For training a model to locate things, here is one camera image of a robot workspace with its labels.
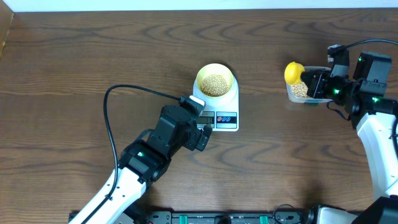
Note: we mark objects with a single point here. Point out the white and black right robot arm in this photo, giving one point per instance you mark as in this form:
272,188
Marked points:
374,118

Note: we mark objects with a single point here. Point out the pale yellow plastic bowl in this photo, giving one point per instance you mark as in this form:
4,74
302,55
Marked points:
214,68

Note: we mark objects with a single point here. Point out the pile of soybeans in container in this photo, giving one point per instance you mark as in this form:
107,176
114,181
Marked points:
300,90

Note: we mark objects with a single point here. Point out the white digital kitchen scale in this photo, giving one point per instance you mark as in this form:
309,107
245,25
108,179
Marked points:
221,112

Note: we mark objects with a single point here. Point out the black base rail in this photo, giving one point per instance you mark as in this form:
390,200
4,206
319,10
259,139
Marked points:
283,216

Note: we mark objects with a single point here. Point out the clear plastic container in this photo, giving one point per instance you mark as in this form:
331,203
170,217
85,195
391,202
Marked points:
294,96

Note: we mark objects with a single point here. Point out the yellow measuring scoop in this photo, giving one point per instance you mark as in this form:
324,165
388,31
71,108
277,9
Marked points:
293,73

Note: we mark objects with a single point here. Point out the soybeans in bowl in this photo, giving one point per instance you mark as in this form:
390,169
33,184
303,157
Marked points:
214,85

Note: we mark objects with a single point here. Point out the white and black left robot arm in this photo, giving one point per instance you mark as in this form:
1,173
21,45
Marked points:
144,161

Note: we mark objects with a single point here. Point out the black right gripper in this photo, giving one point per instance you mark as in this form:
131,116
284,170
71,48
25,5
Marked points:
314,89

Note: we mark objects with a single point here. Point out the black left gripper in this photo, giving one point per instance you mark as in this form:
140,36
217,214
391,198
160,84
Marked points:
191,142

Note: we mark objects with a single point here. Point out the cardboard box wall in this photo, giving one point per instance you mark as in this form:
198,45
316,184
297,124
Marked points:
6,18

